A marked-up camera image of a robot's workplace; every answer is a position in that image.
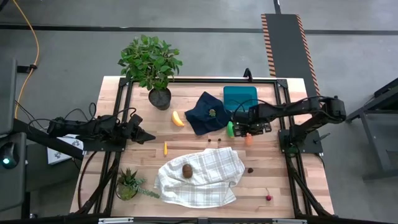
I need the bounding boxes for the yellow cable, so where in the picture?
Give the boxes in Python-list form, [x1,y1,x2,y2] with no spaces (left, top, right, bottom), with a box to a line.
[11,0,40,119]

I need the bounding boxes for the black striped-edge floor mat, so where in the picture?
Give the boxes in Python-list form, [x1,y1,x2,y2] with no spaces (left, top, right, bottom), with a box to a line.
[260,12,321,97]

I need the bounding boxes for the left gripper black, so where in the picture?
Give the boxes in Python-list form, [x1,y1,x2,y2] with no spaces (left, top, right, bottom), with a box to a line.
[123,120,156,145]

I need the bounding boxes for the silver frame bracket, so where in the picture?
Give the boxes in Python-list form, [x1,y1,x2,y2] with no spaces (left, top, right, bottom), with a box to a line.
[272,218,308,224]
[98,217,134,224]

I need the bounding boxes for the green toy cucumber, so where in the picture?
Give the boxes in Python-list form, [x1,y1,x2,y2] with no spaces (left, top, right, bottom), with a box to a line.
[226,121,236,139]

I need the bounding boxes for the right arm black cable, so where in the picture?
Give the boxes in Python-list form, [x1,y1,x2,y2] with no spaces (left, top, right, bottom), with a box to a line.
[233,98,327,116]

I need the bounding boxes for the black device with light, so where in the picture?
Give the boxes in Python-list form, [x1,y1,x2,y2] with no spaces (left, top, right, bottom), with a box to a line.
[0,141,19,170]

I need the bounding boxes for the large leafy potted plant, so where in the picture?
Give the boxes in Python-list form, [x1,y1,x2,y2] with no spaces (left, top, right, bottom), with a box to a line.
[117,34,183,111]

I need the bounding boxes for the teal plastic tupperware container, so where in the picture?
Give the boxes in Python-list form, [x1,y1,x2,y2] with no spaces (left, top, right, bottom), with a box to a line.
[223,85,259,112]

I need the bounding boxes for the white plaid kitchen towel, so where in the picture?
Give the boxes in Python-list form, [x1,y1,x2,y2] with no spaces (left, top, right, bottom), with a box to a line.
[154,146,246,208]

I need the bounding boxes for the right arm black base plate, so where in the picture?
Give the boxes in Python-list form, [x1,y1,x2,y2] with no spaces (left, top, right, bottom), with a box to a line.
[278,128,331,156]

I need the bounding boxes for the yellow toy banana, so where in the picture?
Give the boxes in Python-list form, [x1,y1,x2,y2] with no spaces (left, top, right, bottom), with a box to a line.
[171,110,185,128]

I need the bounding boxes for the black diagonal beam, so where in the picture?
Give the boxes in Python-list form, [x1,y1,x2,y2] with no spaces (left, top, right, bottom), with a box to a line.
[12,118,85,161]

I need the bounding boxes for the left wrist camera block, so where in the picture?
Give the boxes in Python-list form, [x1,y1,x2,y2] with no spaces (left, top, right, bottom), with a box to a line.
[132,113,144,128]

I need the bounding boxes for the small potted succulent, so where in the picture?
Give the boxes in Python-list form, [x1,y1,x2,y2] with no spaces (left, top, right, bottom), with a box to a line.
[114,167,161,202]

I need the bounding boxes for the black aluminium table frame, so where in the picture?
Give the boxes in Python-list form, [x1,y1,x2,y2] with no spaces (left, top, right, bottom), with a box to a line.
[70,75,335,220]

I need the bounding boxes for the dark curved hose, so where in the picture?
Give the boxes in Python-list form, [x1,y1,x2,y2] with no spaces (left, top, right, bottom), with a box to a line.
[76,151,99,210]

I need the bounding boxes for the white printed cardboard box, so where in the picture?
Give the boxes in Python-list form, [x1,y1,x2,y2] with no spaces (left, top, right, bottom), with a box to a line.
[46,133,85,166]

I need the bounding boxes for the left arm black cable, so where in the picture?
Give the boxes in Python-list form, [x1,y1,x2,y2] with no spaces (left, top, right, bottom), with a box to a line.
[27,101,137,133]

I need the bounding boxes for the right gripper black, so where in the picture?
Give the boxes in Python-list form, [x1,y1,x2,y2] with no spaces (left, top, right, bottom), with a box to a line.
[232,112,273,137]

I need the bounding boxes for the dark metal table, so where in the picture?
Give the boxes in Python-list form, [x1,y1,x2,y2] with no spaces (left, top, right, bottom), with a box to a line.
[345,77,398,181]

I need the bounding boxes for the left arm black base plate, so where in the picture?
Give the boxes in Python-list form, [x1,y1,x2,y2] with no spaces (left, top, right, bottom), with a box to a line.
[82,136,127,153]

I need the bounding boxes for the dark grey cart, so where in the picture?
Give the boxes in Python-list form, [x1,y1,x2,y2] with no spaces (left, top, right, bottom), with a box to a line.
[0,57,29,218]

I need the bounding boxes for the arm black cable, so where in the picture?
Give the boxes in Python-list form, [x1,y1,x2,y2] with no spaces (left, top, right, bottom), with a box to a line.
[233,98,327,116]
[27,101,137,133]

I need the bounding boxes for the navy blue cloth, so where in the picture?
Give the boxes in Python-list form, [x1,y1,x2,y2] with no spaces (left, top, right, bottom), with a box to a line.
[184,91,234,136]

